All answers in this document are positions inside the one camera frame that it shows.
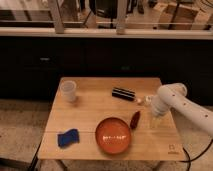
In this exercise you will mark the cardboard box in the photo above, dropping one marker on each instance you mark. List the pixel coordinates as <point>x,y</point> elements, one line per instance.
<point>176,17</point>

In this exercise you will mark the small bottle with pink cap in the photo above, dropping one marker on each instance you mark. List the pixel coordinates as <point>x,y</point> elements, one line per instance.
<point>146,100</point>

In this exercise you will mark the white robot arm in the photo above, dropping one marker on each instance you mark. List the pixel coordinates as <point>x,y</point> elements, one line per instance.
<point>174,96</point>

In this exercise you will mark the wooden folding table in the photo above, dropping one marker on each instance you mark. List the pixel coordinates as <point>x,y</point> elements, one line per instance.
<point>95,103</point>

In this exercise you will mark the clear plastic cup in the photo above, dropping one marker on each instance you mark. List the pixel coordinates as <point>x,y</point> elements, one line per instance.
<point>68,90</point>

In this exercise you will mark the orange round plate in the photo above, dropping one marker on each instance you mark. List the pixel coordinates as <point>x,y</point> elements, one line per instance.
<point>113,135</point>

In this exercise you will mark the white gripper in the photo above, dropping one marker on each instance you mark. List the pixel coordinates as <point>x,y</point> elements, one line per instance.
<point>155,122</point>

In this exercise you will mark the blue sponge cloth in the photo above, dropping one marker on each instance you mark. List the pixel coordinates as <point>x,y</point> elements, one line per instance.
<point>68,137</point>

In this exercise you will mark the black cylindrical case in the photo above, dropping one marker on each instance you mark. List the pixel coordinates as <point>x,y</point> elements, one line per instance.
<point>123,94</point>

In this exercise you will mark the dark red chili pepper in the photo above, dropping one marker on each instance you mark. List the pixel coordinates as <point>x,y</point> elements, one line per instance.
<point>135,120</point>

